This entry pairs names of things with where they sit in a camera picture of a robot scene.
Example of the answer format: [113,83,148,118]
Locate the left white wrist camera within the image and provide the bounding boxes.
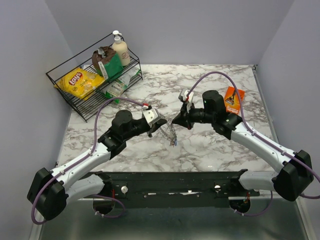
[142,104,161,125]

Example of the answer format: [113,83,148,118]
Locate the orange small box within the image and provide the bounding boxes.
[224,86,240,115]

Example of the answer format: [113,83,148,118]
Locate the purple cable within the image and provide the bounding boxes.
[30,97,151,225]
[184,71,320,217]

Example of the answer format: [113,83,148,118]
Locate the yellow Lays chips bag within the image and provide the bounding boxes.
[54,67,105,101]

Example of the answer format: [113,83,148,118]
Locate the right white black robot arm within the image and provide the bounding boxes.
[172,89,314,202]

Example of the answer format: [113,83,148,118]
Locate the brown green snack bag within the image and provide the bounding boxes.
[91,46,124,81]

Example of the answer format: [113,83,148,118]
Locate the white green snack bag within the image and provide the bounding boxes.
[102,67,141,99]

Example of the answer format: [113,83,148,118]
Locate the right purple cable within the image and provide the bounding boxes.
[184,71,320,217]

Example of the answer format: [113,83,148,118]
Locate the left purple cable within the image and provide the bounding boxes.
[30,97,151,225]

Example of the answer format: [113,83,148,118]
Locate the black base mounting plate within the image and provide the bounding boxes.
[96,169,260,209]

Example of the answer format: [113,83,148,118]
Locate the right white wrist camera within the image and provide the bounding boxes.
[178,88,194,113]

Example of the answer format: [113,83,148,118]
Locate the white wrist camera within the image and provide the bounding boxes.
[178,88,194,113]
[142,104,161,125]

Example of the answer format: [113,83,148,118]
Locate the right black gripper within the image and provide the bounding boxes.
[171,100,215,130]

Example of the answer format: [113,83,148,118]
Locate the cream lotion pump bottle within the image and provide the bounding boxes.
[112,30,131,67]

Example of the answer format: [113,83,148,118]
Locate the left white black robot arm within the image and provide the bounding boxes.
[27,108,167,225]

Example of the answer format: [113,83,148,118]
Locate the black wire rack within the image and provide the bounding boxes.
[46,30,143,121]

